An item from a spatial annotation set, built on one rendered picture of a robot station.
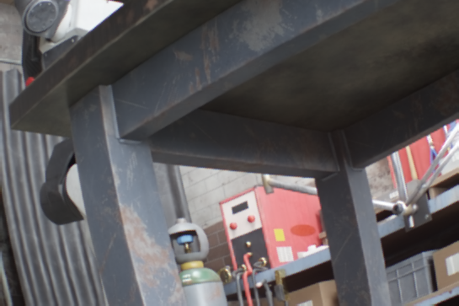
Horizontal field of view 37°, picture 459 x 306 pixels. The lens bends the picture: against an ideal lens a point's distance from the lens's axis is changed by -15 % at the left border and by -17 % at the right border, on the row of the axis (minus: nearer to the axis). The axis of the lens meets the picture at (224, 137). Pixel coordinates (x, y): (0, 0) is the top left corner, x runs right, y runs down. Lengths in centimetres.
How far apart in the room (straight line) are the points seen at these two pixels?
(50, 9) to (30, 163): 223
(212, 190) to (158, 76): 326
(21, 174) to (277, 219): 123
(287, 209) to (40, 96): 245
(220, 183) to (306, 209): 79
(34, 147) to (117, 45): 277
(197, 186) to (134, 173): 328
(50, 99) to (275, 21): 36
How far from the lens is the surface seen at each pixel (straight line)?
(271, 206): 335
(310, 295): 289
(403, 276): 268
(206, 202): 426
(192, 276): 295
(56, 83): 104
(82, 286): 361
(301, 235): 345
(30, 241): 348
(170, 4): 89
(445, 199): 253
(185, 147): 116
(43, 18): 152
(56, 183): 166
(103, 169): 103
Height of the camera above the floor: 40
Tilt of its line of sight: 18 degrees up
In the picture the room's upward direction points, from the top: 13 degrees counter-clockwise
